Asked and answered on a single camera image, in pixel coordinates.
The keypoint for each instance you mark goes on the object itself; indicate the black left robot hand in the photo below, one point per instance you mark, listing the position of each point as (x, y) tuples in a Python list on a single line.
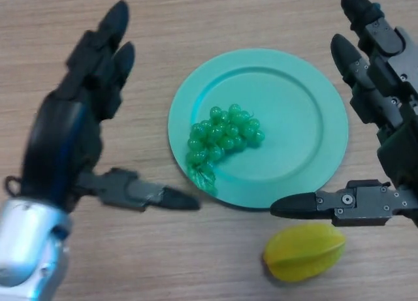
[(55, 134)]

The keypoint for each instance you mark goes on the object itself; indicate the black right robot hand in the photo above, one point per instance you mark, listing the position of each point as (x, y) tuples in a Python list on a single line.
[(359, 206)]

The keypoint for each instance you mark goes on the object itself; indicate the green grapes bunch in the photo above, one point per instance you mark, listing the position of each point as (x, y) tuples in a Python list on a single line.
[(222, 134)]

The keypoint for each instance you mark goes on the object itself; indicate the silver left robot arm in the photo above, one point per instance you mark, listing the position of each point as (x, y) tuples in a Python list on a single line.
[(26, 242)]

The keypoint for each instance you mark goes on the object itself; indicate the green round plate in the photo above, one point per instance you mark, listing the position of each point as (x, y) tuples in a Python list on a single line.
[(294, 134)]

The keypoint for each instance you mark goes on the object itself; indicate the yellow starfruit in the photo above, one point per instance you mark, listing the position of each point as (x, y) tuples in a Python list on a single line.
[(303, 252)]

